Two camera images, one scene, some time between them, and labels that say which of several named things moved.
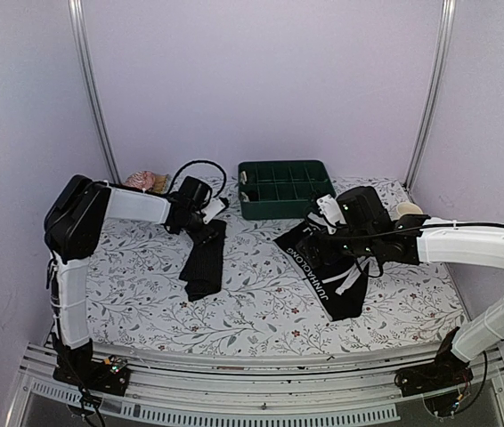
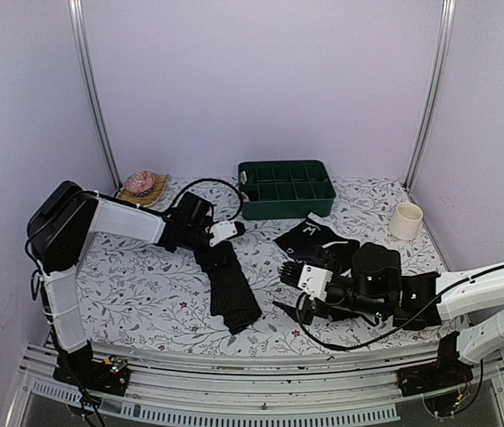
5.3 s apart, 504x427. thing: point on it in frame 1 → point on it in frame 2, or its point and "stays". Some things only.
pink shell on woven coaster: x=144 y=180 stays
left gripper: x=202 y=237 → x=204 y=260
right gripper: x=311 y=240 → x=311 y=309
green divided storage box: x=281 y=189 stays
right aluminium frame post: x=438 y=92 stays
